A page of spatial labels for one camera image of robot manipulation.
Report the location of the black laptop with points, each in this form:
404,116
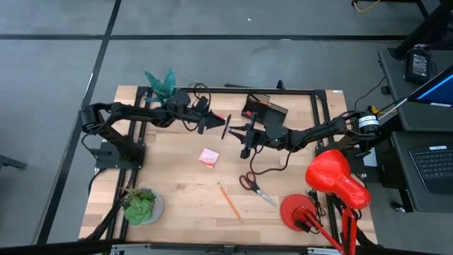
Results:
433,163

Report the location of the red desk lamp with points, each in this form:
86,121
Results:
332,173

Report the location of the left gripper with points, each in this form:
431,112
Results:
201,113

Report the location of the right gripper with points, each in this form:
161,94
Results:
256,136

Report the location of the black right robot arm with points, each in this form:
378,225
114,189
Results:
318,134

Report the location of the snake plant in white pot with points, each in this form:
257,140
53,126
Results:
164,86

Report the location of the black background desk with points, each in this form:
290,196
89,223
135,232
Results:
421,29

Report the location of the black pen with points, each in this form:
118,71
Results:
226,127

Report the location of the computer monitor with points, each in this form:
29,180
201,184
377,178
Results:
437,88

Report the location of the black crossbar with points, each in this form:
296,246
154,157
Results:
53,248

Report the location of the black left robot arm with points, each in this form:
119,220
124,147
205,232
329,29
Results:
134,111

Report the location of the black mesh desk organizer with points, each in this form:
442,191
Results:
274,115

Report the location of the pink sticky note pad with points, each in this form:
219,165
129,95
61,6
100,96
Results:
209,157

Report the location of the black power adapter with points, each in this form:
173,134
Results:
419,65

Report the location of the succulent in patterned pot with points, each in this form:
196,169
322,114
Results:
139,209

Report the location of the yellow plug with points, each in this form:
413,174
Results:
372,110

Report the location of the red and black scissors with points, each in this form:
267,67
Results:
258,190

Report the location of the dark grey side desk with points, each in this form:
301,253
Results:
393,81

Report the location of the grey floor stand foot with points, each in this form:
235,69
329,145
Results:
10,162

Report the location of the black aluminium table frame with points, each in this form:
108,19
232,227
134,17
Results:
219,90

